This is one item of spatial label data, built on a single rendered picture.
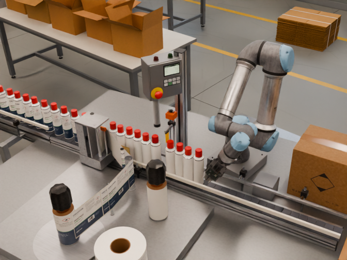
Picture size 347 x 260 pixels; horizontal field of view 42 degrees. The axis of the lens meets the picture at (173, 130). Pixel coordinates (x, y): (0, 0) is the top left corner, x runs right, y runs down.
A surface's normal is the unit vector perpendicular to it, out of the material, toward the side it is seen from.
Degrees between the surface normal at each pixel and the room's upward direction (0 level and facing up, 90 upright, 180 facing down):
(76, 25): 90
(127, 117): 0
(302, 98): 0
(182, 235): 0
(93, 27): 91
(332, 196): 90
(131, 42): 90
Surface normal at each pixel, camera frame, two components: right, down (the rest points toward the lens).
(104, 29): -0.63, 0.46
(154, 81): 0.41, 0.50
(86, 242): -0.03, -0.83
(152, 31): 0.81, 0.31
